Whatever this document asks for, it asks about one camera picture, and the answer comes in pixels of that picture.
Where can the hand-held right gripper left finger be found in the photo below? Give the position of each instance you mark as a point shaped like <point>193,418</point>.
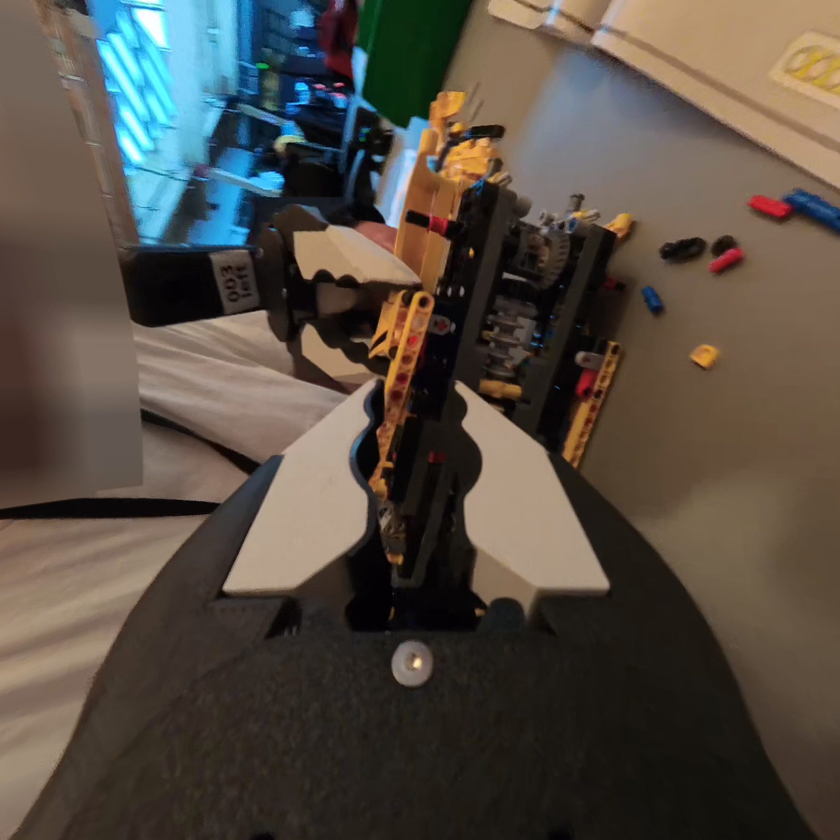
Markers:
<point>295,525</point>

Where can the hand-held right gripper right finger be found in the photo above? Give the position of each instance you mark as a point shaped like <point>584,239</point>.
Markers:
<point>531,525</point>

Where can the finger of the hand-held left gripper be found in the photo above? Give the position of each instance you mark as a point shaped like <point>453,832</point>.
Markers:
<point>341,358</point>
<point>354,256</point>

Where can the yellow brick car model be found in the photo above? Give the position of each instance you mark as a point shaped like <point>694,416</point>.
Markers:
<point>472,275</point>

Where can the grey desk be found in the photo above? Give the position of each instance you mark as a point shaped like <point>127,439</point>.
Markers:
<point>722,459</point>

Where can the black brick beam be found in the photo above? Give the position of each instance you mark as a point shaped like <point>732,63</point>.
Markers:
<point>482,131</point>

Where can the green box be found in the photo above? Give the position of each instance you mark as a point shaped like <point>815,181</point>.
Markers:
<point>407,52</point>

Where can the red box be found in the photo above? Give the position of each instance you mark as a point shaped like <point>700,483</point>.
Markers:
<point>338,33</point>

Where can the yellow curved brick piece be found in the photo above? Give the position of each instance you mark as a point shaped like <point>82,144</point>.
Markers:
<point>703,355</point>

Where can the large pile of brick pins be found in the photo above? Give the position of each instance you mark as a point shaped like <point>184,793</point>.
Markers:
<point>722,259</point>

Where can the open instruction booklet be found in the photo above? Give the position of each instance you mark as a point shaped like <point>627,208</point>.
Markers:
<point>722,52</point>

